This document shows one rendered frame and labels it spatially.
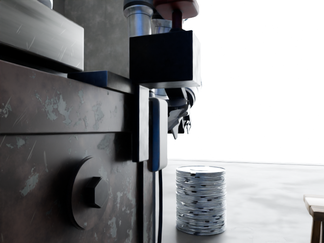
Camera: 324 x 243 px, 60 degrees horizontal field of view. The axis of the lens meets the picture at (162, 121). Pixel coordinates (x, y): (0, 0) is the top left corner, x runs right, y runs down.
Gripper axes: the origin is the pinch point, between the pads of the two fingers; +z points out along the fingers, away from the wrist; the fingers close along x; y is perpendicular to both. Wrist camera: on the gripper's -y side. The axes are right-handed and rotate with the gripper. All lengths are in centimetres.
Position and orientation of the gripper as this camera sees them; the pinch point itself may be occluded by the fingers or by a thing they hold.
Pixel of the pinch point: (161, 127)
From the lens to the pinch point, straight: 62.4
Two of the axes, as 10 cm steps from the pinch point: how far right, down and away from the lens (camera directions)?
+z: -2.8, 4.7, -8.4
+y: 1.6, 8.8, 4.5
